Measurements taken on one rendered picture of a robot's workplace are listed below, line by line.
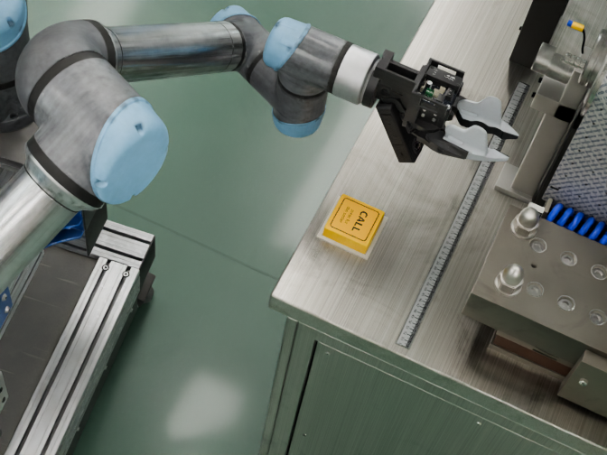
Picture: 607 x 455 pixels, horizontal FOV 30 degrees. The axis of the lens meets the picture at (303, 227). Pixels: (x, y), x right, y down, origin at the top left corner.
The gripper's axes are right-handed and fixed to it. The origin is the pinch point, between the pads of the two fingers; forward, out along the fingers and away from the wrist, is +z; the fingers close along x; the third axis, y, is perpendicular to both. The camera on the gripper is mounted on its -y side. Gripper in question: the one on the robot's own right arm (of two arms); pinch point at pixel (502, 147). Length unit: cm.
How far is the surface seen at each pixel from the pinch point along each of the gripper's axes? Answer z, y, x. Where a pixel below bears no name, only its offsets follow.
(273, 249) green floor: -40, -108, 35
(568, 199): 11.2, -4.7, -0.1
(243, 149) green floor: -60, -108, 58
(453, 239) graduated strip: -1.1, -19.0, -4.0
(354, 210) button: -16.1, -16.7, -8.1
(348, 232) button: -15.4, -16.8, -12.0
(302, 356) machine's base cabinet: -14.8, -33.3, -25.0
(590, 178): 12.3, 1.4, -0.2
